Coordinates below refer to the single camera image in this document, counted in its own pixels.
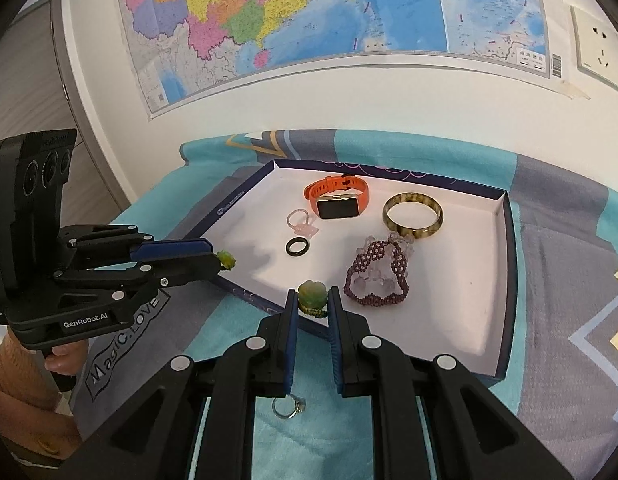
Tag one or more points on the amber bangle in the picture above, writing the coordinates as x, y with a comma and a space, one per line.
414, 234

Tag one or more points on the person's left hand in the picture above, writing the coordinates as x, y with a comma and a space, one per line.
64, 360

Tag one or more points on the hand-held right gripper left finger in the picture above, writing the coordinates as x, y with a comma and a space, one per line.
288, 345

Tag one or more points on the strip of clear tape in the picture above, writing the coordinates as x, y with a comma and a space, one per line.
576, 91

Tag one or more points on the colourful wall map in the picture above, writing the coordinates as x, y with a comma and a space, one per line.
314, 10

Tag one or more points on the person's left forearm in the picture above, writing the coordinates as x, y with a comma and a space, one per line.
24, 390

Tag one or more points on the grey door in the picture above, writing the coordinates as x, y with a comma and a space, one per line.
64, 85

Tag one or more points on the white wall socket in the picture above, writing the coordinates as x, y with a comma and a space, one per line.
599, 40

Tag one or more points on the dark blue shallow box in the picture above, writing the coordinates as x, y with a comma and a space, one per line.
439, 285

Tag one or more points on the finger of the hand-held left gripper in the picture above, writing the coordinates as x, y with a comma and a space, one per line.
169, 249
189, 269

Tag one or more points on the teal and grey printed blanket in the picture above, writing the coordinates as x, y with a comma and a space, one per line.
554, 260

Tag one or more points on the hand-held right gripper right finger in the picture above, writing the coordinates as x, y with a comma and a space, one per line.
335, 345

